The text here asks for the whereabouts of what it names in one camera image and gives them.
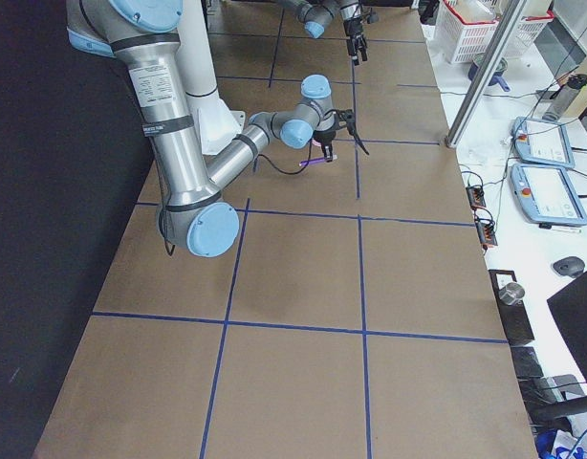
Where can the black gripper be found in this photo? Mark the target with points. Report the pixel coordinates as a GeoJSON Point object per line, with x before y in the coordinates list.
{"type": "Point", "coordinates": [353, 29]}
{"type": "Point", "coordinates": [325, 139]}

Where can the purple highlighter pen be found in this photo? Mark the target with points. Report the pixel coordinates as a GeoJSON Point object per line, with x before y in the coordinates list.
{"type": "Point", "coordinates": [317, 160]}

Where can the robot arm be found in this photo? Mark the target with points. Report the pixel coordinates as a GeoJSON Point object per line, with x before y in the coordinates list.
{"type": "Point", "coordinates": [165, 48]}
{"type": "Point", "coordinates": [317, 17]}

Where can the white plastic basket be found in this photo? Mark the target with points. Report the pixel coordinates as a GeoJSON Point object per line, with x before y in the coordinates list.
{"type": "Point", "coordinates": [536, 15]}
{"type": "Point", "coordinates": [463, 32]}

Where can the black power strip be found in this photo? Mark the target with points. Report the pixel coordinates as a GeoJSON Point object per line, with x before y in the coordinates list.
{"type": "Point", "coordinates": [486, 233]}
{"type": "Point", "coordinates": [476, 197]}

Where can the blue teach pendant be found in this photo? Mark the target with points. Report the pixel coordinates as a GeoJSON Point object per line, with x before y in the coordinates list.
{"type": "Point", "coordinates": [547, 196]}
{"type": "Point", "coordinates": [542, 142]}

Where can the black box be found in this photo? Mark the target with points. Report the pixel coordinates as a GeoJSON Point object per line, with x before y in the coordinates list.
{"type": "Point", "coordinates": [514, 317]}

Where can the silver metal cup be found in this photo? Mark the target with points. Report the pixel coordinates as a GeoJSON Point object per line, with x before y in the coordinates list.
{"type": "Point", "coordinates": [511, 293]}

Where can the black computer mouse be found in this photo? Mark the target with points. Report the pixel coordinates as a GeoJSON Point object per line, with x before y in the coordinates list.
{"type": "Point", "coordinates": [570, 266]}

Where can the black monitor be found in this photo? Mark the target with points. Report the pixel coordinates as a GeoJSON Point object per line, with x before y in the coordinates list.
{"type": "Point", "coordinates": [569, 310]}

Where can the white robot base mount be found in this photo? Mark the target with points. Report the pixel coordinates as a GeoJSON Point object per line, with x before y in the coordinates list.
{"type": "Point", "coordinates": [215, 125]}

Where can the aluminium frame post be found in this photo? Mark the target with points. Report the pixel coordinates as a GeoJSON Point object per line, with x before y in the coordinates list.
{"type": "Point", "coordinates": [506, 28]}

